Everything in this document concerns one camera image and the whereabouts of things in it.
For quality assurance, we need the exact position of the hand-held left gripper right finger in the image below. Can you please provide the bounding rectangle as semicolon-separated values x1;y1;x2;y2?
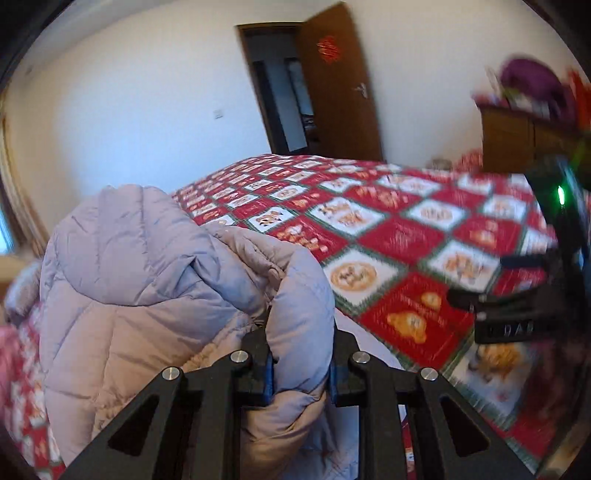
329;330;536;480

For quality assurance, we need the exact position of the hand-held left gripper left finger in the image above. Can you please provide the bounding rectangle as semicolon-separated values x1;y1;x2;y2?
60;330;278;480

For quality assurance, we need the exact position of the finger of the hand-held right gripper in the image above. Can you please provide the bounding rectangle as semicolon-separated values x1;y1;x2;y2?
501;255;561;271
448;287;555;320

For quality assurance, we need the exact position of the lilac puffer jacket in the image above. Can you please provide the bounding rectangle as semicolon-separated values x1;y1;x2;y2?
39;185;409;480

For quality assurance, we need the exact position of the person's right forearm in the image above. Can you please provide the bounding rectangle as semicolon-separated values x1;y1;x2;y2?
522;332;591;462

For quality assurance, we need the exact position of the wooden cabinet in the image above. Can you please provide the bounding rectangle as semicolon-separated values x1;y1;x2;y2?
478;104;591;190

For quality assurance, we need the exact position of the red patterned bedspread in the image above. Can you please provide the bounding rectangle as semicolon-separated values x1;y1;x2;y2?
0;154;591;480

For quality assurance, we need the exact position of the red bag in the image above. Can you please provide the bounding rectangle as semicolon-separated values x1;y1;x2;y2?
455;150;485;174

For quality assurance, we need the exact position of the purple bag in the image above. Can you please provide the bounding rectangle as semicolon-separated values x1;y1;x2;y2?
501;56;566;116

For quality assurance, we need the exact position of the brown wooden door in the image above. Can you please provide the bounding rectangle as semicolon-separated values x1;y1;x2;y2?
295;2;385;162

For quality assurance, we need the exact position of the grey fluffy pillow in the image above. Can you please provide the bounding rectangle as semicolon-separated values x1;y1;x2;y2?
4;261;44;326

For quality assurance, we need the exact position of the red paper door decoration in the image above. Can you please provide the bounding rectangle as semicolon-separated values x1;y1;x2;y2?
316;36;340;64

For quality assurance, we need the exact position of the yellow curtain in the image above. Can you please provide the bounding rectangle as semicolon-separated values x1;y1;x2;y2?
0;115;49;257

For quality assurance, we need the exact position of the window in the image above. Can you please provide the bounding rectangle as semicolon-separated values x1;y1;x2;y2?
0;203;14;254

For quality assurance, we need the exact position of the dark door frame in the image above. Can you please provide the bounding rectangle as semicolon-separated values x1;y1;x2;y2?
236;23;315;155

